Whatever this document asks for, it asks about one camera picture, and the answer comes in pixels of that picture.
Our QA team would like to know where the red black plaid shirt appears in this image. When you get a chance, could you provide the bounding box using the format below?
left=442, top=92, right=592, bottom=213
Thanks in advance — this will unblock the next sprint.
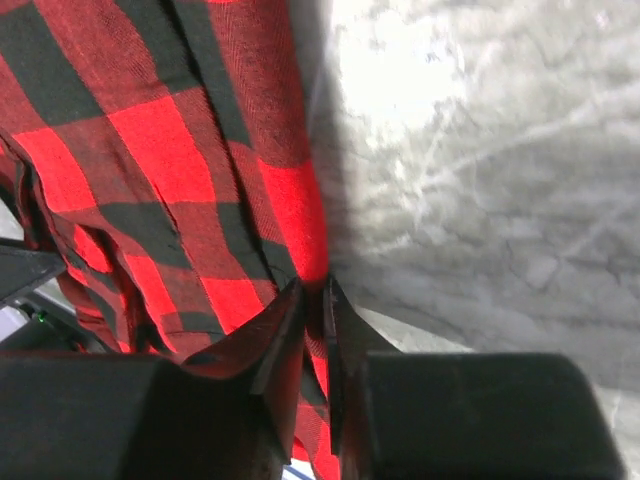
left=1, top=1, right=340, bottom=479

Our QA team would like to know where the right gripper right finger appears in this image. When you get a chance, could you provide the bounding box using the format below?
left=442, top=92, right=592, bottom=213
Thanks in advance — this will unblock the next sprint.
left=323, top=279, right=626, bottom=480

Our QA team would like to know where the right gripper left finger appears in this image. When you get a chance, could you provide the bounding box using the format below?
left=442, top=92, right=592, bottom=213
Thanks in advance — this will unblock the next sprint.
left=1, top=281, right=305, bottom=479

